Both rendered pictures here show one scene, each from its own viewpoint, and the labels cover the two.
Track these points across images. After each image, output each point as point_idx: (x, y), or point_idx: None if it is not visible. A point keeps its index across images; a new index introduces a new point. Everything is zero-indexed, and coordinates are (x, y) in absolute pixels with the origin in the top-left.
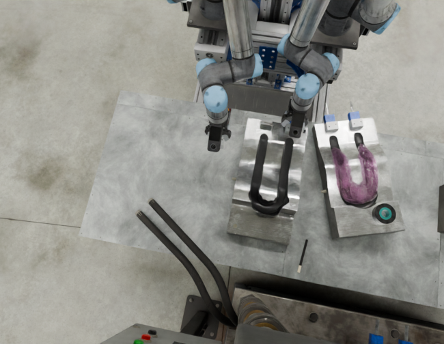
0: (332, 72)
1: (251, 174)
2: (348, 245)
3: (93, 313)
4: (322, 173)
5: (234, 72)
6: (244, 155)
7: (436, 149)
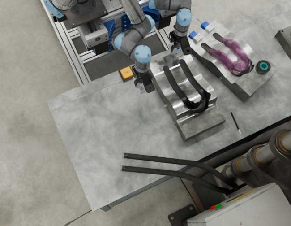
0: (190, 2)
1: (176, 94)
2: (254, 100)
3: None
4: (212, 68)
5: (141, 32)
6: (162, 86)
7: (258, 17)
